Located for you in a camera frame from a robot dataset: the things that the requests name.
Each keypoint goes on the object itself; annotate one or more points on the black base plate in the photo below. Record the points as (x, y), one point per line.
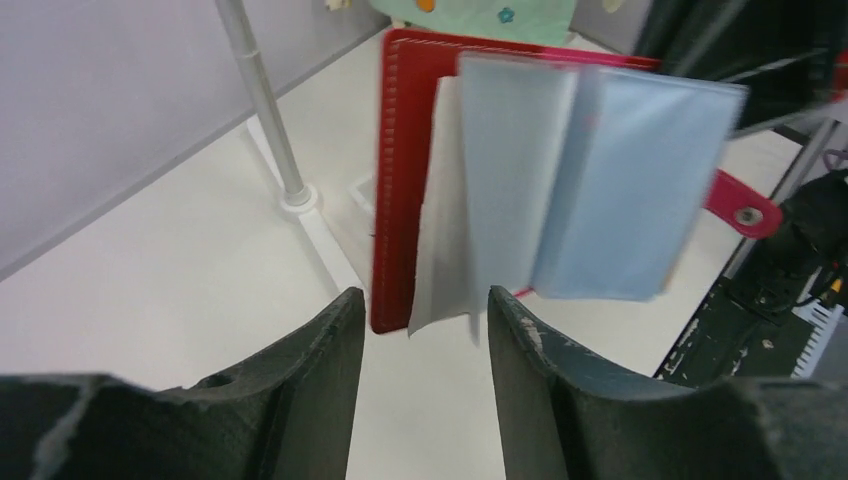
(724, 339)

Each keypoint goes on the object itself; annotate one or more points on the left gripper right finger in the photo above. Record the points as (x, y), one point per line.
(565, 412)

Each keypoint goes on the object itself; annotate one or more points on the white cable comb rail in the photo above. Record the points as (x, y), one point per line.
(824, 322)

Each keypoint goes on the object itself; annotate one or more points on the metal pole stand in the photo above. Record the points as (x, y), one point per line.
(298, 201)

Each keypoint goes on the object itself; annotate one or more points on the red leather card holder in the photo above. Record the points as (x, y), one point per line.
(569, 174)

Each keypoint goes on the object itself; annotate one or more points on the mint cartoon cloth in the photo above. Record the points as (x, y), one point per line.
(544, 22)

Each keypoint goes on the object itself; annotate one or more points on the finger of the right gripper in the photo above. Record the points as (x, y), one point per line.
(791, 55)

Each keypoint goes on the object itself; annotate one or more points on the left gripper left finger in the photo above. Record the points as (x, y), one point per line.
(285, 412)

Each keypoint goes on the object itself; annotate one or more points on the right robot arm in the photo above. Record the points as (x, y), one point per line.
(813, 233)

